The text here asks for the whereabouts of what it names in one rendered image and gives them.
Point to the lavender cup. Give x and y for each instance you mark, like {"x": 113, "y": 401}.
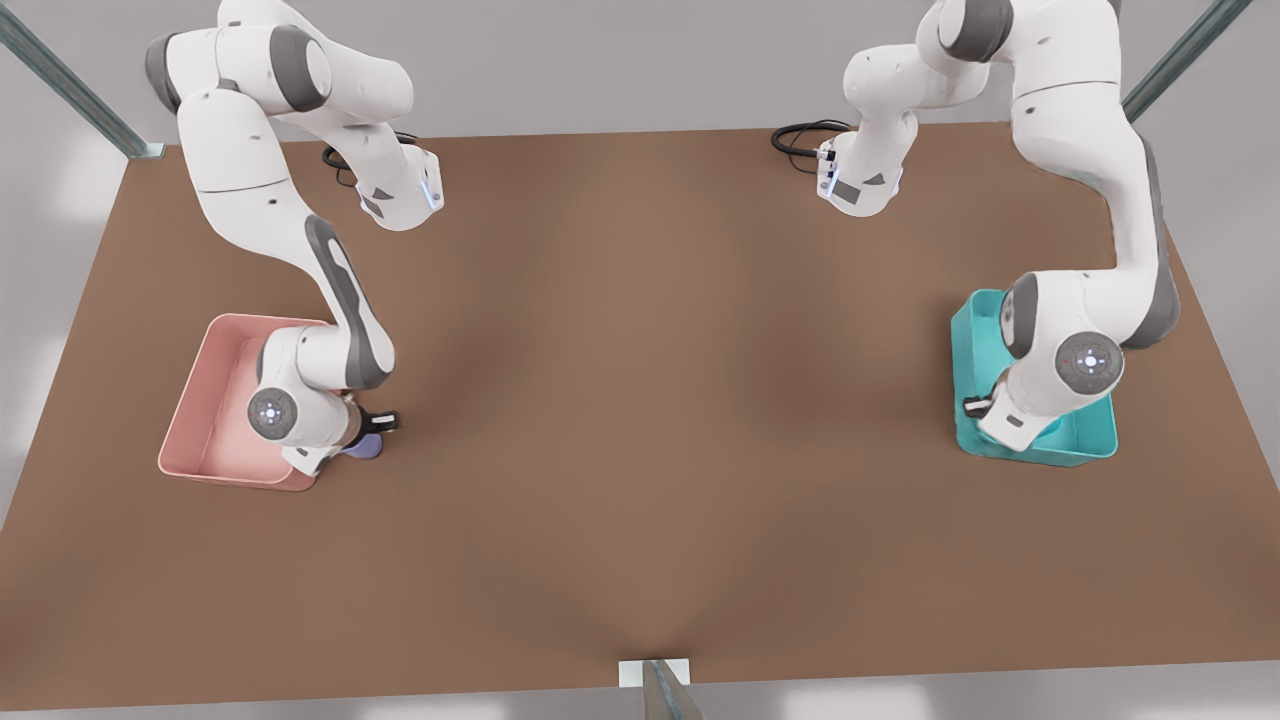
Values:
{"x": 364, "y": 447}

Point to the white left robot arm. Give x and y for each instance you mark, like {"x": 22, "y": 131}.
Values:
{"x": 1080, "y": 130}

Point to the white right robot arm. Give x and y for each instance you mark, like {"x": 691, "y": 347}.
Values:
{"x": 240, "y": 170}

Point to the teal plastic box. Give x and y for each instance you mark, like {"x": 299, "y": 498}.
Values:
{"x": 1075, "y": 440}

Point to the pink plastic box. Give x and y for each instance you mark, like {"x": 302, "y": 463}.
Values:
{"x": 215, "y": 420}

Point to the silver frame post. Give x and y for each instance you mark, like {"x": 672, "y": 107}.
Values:
{"x": 1185, "y": 55}
{"x": 662, "y": 690}
{"x": 70, "y": 85}

